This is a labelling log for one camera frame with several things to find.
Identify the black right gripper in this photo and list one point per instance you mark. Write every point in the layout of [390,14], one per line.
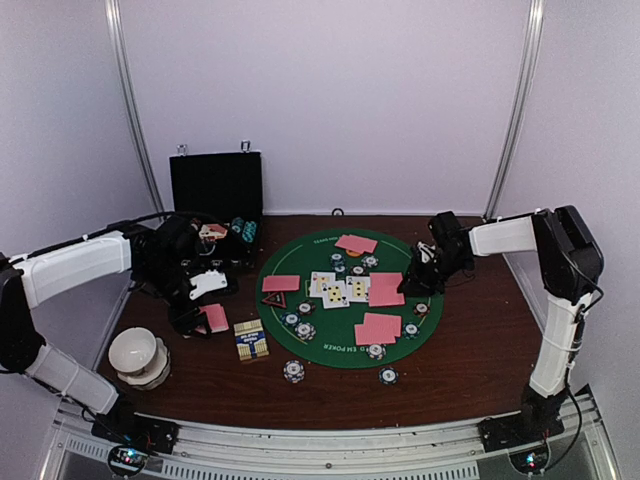
[419,280]

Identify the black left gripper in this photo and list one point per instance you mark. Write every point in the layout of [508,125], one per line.
[184,318]

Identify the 100 chip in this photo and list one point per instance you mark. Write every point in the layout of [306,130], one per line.
[421,309]
[305,308]
[357,271]

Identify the face-down card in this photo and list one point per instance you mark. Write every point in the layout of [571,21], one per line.
[383,290]

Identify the dealt card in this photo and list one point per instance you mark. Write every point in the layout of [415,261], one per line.
[382,322]
[281,283]
[356,243]

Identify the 50 chips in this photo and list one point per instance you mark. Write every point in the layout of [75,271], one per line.
[337,262]

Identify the five of spades card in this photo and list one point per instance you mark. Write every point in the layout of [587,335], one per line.
[334,295]

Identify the three of hearts card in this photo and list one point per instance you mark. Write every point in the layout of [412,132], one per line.
[318,279]

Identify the blue green 50 chip stack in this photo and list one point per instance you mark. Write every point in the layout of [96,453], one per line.
[388,376]

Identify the blue beige 10 chip stack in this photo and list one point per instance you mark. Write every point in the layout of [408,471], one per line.
[293,371]

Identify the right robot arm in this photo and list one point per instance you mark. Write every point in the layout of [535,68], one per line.
[570,264]

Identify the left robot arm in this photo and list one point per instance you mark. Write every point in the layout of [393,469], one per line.
[165,259]

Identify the white bowl stack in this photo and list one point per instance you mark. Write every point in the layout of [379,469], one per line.
[140,359]

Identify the blue yellow card box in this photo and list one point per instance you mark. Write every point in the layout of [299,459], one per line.
[251,342]

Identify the clear acrylic dealer button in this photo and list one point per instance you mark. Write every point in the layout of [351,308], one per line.
[205,247]

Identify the boxed red card deck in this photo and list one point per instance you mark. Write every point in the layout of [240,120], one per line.
[213,232]

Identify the red triangular all-in marker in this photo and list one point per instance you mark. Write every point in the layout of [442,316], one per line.
[275,300]

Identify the green round poker mat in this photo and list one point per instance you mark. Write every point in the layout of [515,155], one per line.
[334,344]

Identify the teal blue chip row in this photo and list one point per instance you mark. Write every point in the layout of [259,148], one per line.
[249,231]

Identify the black poker chip case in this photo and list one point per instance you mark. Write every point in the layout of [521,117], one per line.
[223,185]

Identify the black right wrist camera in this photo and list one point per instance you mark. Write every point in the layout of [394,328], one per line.
[448,248]

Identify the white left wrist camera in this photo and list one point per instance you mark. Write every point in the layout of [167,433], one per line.
[206,282]

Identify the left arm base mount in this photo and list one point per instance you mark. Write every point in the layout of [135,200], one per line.
[147,434]

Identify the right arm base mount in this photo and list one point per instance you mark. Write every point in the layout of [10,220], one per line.
[507,432]

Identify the aluminium front rail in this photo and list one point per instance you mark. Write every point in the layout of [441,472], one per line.
[452,450]

